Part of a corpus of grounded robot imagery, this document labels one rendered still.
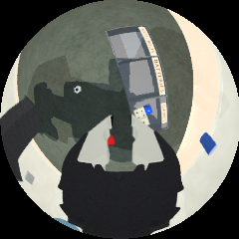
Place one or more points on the white domino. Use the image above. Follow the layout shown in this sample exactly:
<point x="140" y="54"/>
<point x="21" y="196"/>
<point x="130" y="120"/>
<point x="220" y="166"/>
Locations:
<point x="140" y="114"/>

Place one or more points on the red and white eraser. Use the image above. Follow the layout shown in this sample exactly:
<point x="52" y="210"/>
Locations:
<point x="111" y="140"/>

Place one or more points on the grey rack of labelled bins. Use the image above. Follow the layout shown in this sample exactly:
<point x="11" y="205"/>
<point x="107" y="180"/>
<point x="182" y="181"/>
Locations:
<point x="138" y="59"/>

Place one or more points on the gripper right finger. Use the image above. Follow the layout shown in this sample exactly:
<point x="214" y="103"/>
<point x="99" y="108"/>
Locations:
<point x="151" y="150"/>

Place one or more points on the silver hex nut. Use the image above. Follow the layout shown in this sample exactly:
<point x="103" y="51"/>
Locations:
<point x="77" y="89"/>

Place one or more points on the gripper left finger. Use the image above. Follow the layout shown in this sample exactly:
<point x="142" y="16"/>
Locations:
<point x="91" y="149"/>

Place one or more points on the blue die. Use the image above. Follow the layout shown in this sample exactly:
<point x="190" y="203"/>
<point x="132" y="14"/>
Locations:
<point x="148" y="109"/>

